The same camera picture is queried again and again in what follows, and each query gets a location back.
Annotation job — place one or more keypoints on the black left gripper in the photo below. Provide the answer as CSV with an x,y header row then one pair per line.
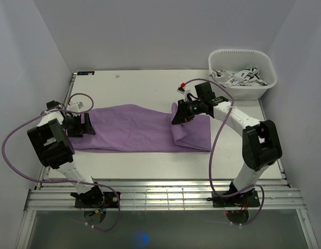
x,y
85,128

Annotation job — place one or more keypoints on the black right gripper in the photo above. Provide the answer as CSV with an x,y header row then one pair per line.
x,y
182,115

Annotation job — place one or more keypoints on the purple trousers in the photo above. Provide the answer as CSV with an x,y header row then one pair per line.
x,y
130,128

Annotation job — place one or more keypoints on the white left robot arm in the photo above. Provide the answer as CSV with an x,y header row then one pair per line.
x,y
51,142

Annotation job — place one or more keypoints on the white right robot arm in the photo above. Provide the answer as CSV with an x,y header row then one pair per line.
x,y
260,142

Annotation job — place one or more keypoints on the black white printed trousers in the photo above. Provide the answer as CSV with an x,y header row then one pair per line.
x,y
249,77

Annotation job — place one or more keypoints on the black blue label sticker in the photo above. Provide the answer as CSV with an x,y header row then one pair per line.
x,y
85,73

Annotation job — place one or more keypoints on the white plastic basket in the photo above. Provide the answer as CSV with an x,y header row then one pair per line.
x,y
235,61

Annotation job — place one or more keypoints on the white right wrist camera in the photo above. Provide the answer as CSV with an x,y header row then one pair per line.
x,y
185,91

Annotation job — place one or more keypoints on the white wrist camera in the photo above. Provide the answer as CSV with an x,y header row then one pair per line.
x,y
185,91
75,107

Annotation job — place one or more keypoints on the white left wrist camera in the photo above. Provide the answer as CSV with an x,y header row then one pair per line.
x,y
75,107

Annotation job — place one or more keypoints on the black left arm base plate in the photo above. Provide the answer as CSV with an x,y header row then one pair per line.
x,y
111,201

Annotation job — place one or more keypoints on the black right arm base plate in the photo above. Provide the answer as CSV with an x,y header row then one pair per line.
x,y
248,199

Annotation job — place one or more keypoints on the aluminium rail frame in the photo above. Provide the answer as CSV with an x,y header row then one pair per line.
x,y
168,195

